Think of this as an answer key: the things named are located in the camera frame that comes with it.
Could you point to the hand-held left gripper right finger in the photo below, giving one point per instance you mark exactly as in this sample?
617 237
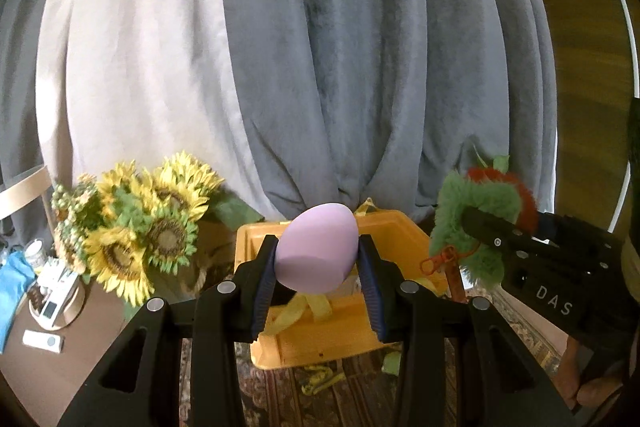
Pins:
372 292

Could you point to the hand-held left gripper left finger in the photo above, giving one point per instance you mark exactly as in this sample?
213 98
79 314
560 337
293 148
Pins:
265 282

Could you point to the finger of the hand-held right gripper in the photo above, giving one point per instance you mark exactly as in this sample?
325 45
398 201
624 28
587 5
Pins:
495 234
550 226

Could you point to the green fluffy plush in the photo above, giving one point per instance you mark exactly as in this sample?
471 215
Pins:
455 207

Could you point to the pink egg-shaped sponge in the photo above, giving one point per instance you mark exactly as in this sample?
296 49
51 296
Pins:
315 252

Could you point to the yellow plastic tray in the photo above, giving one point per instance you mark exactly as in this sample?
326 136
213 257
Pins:
330 332

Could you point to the person's right hand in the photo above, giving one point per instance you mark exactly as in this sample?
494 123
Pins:
600 389

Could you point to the white sheer curtain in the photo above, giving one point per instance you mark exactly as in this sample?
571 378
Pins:
553 172

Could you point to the patterned rug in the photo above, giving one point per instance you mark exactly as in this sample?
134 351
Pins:
360 402

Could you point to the sunflower bouquet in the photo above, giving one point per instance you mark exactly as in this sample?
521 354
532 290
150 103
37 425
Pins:
140 227

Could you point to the round wooden tray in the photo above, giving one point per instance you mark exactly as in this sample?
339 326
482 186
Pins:
70 307

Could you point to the white device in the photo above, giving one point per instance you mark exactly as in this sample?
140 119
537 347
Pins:
56 294

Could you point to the grey curtain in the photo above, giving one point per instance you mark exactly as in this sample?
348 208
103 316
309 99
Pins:
20 82
360 57

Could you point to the white remote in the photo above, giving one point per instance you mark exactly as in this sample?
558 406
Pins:
44 341

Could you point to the white-lidded jar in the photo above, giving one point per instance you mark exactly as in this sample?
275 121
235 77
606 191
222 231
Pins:
35 252

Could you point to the blue cloth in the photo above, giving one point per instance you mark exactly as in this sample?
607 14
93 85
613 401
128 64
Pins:
12 292

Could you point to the beige curtain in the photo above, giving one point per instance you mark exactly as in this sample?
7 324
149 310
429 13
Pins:
145 57

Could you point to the light wooden chair back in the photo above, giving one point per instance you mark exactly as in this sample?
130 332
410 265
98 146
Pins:
22 192

